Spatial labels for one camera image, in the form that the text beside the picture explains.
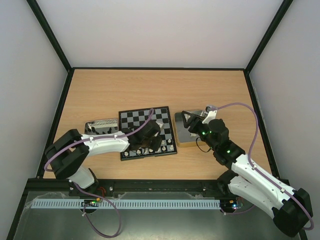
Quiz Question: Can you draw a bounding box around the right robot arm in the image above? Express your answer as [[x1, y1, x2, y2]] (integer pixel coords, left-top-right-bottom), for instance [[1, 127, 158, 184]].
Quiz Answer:
[[181, 111, 313, 238]]

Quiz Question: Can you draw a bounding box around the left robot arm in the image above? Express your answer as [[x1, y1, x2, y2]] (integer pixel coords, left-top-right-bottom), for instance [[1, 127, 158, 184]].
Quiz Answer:
[[44, 119, 164, 189]]

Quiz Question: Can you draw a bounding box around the gold tin with white pieces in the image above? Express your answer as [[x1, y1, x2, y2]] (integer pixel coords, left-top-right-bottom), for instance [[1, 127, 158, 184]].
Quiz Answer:
[[173, 112, 198, 148]]

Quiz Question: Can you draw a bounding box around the tin tray with black pieces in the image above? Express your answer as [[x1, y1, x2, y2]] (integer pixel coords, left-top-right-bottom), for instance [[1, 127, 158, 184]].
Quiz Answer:
[[84, 118, 119, 135]]

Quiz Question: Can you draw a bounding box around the black silver chessboard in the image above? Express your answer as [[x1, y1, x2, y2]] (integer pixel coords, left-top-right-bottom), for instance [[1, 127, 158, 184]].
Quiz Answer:
[[118, 106, 178, 161]]

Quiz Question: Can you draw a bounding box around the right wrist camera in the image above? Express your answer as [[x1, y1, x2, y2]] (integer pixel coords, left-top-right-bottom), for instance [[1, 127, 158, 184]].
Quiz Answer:
[[201, 104, 218, 124]]

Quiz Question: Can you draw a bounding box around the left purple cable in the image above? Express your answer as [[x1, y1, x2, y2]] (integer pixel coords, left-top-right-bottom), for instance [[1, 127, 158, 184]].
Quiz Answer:
[[43, 107, 155, 193]]

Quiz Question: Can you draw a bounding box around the purple cable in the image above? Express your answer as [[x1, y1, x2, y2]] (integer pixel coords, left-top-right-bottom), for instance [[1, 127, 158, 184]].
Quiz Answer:
[[217, 102, 315, 231], [43, 107, 155, 193]]

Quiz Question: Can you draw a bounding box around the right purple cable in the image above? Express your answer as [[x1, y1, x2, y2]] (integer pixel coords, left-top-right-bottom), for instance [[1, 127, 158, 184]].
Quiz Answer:
[[217, 102, 315, 231]]

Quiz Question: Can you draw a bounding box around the light blue cable duct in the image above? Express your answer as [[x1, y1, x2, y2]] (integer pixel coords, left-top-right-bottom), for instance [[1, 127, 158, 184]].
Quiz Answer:
[[31, 199, 221, 210]]

